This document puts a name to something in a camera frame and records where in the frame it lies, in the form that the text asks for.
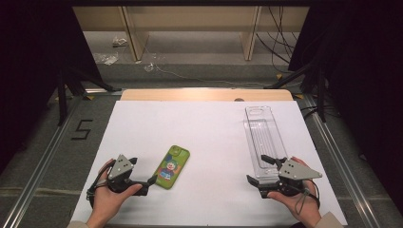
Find hand-held gripper cable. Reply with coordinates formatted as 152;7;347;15
294;179;321;217
86;167;110;207

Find white table sheet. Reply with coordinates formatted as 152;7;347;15
69;100;349;226

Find black curtain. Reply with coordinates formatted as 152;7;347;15
0;0;103;174
287;0;403;217

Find person's right hand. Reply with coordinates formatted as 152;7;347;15
268;156;321;226

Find clear plastic tray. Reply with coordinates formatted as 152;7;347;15
242;105;290;185

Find black metal stand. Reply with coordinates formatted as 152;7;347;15
264;60;327;124
56;65;123;126

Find beige wooden shelf unit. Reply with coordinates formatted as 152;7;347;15
72;6;310;62

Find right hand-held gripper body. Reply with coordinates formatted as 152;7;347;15
259;158;323;199

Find small crumpled plastic wrapper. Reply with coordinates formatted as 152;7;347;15
112;36;128;48

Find large crumpled plastic wrapper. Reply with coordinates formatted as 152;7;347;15
93;51;120;67

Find right hand-held gripper cable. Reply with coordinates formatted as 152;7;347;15
294;179;321;217

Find black floor cables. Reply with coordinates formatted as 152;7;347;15
298;104;340;121

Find aluminium floor rail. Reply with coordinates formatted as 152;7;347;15
1;94;84;228
302;94;381;228

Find green snack packet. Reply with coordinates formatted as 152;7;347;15
152;144;191;190

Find hanging black cables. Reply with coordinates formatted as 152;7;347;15
256;6;300;74

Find person's left hand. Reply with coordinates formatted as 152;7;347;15
91;159;144;219

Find thin white floor cable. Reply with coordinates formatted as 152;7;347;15
139;44;302;88

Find left hand-held gripper cable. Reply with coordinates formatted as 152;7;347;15
86;167;110;207

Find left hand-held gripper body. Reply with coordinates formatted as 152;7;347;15
106;154;141;196

